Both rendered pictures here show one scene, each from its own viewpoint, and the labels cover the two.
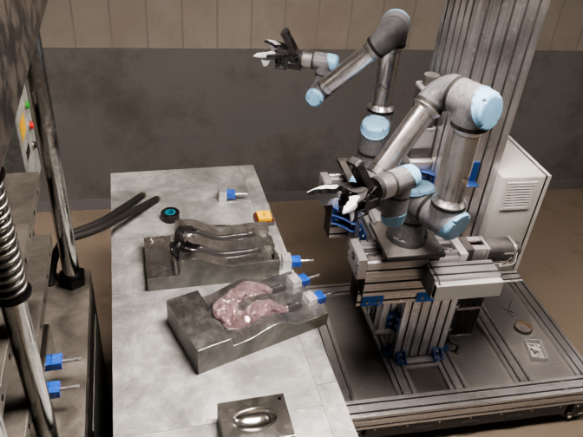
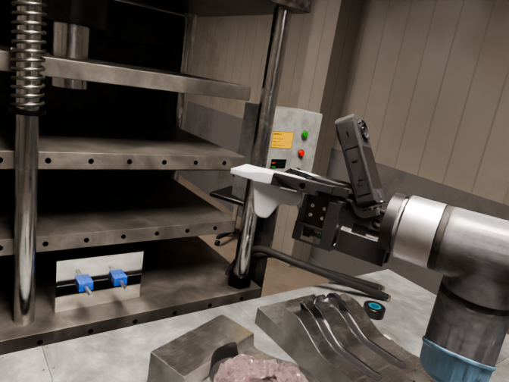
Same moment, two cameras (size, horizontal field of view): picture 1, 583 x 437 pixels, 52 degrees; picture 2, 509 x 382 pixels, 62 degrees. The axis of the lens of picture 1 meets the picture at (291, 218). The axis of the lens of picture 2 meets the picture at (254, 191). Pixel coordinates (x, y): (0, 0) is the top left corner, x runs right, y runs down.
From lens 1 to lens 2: 1.51 m
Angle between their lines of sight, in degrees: 65
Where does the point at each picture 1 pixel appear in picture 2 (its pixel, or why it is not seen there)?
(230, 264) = (326, 357)
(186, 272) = (285, 327)
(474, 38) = not seen: outside the picture
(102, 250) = not seen: hidden behind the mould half
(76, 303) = (213, 290)
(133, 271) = not seen: hidden behind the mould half
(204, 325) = (196, 349)
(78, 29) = (480, 177)
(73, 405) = (88, 316)
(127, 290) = (248, 310)
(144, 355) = (163, 340)
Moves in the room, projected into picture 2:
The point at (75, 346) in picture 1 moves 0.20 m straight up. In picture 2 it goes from (162, 302) to (168, 248)
